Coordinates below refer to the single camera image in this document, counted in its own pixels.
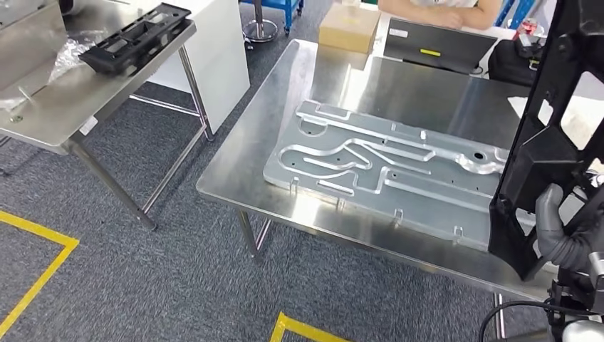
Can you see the black carrying case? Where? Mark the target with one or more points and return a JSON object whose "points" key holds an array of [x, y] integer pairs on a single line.
{"points": [[509, 66]]}

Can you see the stainless steel workbench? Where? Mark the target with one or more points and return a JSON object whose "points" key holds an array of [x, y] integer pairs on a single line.
{"points": [[264, 156]]}

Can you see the person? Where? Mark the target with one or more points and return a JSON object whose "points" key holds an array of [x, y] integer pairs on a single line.
{"points": [[443, 2]]}

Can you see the black plastic plate bracket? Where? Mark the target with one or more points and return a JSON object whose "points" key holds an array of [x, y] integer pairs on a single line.
{"points": [[542, 156], [104, 61]]}

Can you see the blue cart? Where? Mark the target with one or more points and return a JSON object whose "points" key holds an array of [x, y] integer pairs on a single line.
{"points": [[290, 12]]}

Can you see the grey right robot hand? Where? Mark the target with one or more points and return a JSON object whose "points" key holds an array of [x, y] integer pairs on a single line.
{"points": [[549, 207]]}

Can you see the black remote controller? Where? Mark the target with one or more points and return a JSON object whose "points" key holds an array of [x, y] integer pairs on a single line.
{"points": [[526, 40]]}

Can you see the white paper sheet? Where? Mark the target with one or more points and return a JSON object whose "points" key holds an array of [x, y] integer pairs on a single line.
{"points": [[582, 127]]}

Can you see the person's right forearm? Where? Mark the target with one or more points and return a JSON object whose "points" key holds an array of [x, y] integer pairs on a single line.
{"points": [[406, 8]]}

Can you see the chrome stanchion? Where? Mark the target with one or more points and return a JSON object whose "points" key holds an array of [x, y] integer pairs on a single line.
{"points": [[259, 30]]}

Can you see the stainless steel side table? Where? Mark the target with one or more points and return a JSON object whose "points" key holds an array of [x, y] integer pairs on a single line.
{"points": [[71, 108]]}

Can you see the machined aluminium fixture plate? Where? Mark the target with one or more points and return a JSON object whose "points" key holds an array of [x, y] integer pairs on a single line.
{"points": [[401, 198]]}

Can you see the person's left forearm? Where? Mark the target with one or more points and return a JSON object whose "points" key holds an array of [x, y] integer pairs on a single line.
{"points": [[486, 14]]}

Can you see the brown cardboard box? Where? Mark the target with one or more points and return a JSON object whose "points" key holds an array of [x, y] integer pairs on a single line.
{"points": [[349, 28]]}

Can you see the clear plastic bag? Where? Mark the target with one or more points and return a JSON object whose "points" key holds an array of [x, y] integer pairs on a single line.
{"points": [[71, 52]]}

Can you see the red drink can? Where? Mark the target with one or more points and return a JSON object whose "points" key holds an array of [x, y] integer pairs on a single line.
{"points": [[528, 27]]}

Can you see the person's right hand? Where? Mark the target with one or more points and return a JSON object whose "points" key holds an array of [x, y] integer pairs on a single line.
{"points": [[450, 20]]}

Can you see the stainless steel box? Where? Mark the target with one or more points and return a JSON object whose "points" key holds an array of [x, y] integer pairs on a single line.
{"points": [[28, 42]]}

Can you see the blue rack upright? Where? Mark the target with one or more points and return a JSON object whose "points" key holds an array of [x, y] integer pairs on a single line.
{"points": [[519, 12]]}

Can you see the yellow floor tape square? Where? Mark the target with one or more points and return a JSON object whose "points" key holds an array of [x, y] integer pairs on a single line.
{"points": [[47, 231], [302, 328]]}

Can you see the white sticker label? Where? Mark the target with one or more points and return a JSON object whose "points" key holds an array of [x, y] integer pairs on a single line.
{"points": [[88, 125]]}

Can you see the black laptop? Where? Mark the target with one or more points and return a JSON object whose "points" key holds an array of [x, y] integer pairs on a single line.
{"points": [[448, 42]]}

